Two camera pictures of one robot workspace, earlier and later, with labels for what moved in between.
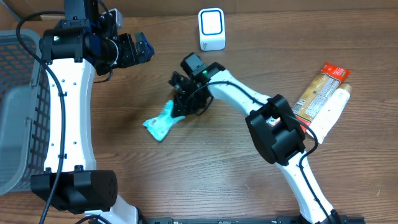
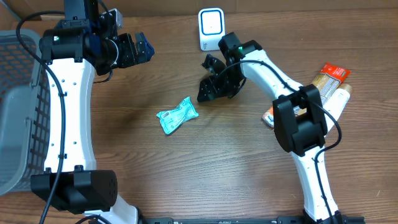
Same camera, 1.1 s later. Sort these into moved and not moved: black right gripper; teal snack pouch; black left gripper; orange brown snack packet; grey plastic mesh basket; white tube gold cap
Moved: black right gripper; teal snack pouch
Not moved: white tube gold cap; orange brown snack packet; grey plastic mesh basket; black left gripper
